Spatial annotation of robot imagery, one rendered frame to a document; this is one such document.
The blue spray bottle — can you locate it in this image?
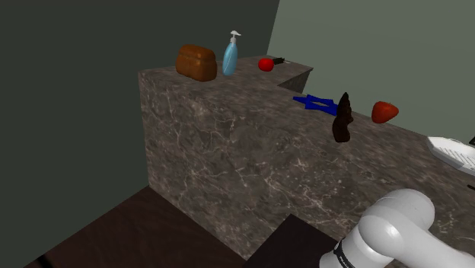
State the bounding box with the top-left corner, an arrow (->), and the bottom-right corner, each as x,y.
222,30 -> 242,77

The red apple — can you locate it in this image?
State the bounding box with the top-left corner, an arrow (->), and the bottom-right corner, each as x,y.
371,100 -> 400,125

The white dish rack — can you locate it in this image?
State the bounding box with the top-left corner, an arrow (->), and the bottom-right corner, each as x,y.
426,136 -> 475,177

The red tomato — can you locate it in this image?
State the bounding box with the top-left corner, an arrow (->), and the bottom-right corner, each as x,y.
258,57 -> 275,72

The dark brown figurine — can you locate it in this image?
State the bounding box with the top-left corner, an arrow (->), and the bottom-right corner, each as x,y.
332,91 -> 354,144

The blue star shaped object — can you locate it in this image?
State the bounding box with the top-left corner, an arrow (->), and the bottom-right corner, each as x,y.
292,94 -> 340,116

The brown bread loaf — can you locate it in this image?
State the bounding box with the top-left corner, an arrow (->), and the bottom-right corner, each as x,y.
175,44 -> 218,82

